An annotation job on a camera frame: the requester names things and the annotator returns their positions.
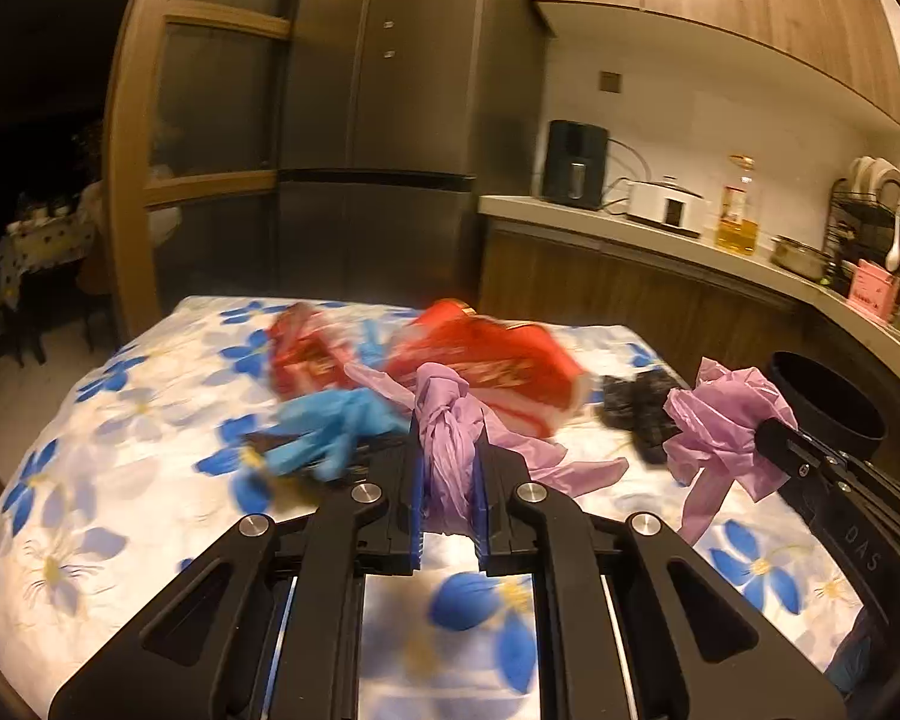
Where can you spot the wooden upper cabinets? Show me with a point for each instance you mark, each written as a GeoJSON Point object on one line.
{"type": "Point", "coordinates": [720, 7]}

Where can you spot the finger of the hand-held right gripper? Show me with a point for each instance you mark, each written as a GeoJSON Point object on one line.
{"type": "Point", "coordinates": [817, 461]}

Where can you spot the dark wall socket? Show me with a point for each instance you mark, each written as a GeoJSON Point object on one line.
{"type": "Point", "coordinates": [610, 82]}

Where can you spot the dark chair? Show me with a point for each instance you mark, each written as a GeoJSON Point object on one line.
{"type": "Point", "coordinates": [0, 330]}

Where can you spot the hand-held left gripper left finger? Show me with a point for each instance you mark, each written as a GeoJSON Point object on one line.
{"type": "Point", "coordinates": [418, 517]}

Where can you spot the black dish rack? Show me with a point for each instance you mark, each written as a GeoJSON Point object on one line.
{"type": "Point", "coordinates": [866, 232]}

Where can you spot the cooking oil bottle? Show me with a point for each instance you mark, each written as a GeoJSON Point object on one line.
{"type": "Point", "coordinates": [739, 217]}

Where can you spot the wooden framed glass door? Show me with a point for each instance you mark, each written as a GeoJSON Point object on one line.
{"type": "Point", "coordinates": [210, 127]}

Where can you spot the black trash bin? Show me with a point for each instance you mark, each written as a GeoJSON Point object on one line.
{"type": "Point", "coordinates": [832, 405]}

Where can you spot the dining table with patterned cloth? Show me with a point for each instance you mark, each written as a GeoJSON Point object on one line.
{"type": "Point", "coordinates": [45, 240]}

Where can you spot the red paper bucket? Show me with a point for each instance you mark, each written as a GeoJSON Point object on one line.
{"type": "Point", "coordinates": [495, 371]}

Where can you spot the blue rubber glove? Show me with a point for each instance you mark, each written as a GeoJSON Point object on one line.
{"type": "Point", "coordinates": [330, 427]}

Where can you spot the stone kitchen countertop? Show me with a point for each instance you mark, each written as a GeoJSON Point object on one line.
{"type": "Point", "coordinates": [570, 214]}

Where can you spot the knotted purple plastic bag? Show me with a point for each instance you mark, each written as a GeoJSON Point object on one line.
{"type": "Point", "coordinates": [450, 450]}

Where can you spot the grey refrigerator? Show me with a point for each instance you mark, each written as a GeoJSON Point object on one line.
{"type": "Point", "coordinates": [405, 127]}

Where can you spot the white rice cooker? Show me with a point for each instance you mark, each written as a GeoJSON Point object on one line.
{"type": "Point", "coordinates": [664, 206]}

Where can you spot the stacked white dishes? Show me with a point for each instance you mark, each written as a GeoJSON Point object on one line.
{"type": "Point", "coordinates": [874, 176]}

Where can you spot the black air fryer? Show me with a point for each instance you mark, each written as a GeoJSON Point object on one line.
{"type": "Point", "coordinates": [574, 165]}

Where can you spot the blue floral tablecloth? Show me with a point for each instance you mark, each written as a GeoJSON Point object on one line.
{"type": "Point", "coordinates": [120, 480]}

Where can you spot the red snack packet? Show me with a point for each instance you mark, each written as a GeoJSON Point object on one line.
{"type": "Point", "coordinates": [304, 360]}

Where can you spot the metal pot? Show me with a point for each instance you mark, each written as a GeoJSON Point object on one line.
{"type": "Point", "coordinates": [799, 259]}

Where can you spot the black plastic bag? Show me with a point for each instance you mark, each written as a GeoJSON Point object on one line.
{"type": "Point", "coordinates": [634, 405]}

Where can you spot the white ladle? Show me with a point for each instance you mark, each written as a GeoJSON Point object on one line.
{"type": "Point", "coordinates": [896, 247]}

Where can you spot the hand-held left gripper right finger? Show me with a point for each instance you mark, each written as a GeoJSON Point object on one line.
{"type": "Point", "coordinates": [481, 517]}

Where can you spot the pink utensil holder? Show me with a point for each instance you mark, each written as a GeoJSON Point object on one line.
{"type": "Point", "coordinates": [874, 292]}

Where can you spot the wooden base cabinet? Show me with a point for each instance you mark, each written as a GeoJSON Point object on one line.
{"type": "Point", "coordinates": [607, 285]}

